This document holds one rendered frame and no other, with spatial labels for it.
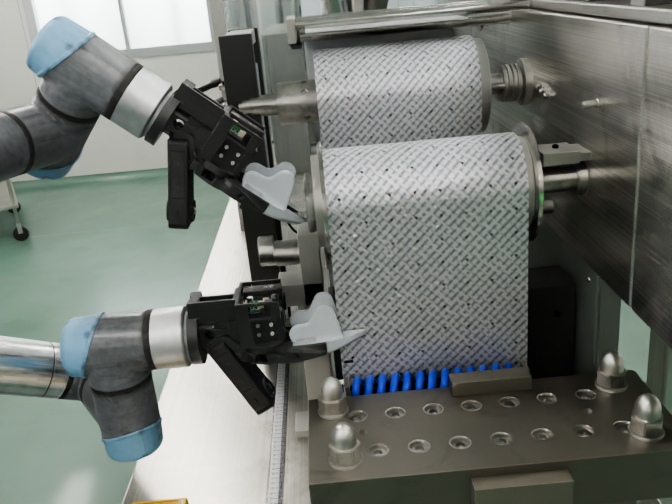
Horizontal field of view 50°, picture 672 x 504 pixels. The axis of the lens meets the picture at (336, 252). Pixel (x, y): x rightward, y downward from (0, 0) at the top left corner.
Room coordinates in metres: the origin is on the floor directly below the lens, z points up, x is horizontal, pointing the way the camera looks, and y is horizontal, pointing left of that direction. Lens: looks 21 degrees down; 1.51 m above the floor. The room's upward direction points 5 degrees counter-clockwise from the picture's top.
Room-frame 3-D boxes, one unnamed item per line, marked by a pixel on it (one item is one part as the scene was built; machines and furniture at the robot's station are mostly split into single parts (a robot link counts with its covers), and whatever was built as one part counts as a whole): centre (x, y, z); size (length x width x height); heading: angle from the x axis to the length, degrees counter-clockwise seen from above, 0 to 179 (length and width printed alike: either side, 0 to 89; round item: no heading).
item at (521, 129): (0.87, -0.24, 1.25); 0.15 x 0.01 x 0.15; 0
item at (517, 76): (1.12, -0.28, 1.34); 0.07 x 0.07 x 0.07; 0
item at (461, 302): (0.81, -0.11, 1.11); 0.23 x 0.01 x 0.18; 90
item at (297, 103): (1.12, 0.04, 1.34); 0.06 x 0.06 x 0.06; 0
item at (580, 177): (0.87, -0.28, 1.25); 0.07 x 0.04 x 0.04; 90
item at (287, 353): (0.79, 0.07, 1.09); 0.09 x 0.05 x 0.02; 89
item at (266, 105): (1.12, 0.10, 1.34); 0.06 x 0.03 x 0.03; 90
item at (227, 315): (0.81, 0.13, 1.12); 0.12 x 0.08 x 0.09; 90
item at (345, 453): (0.64, 0.01, 1.05); 0.04 x 0.04 x 0.04
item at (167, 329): (0.81, 0.21, 1.11); 0.08 x 0.05 x 0.08; 0
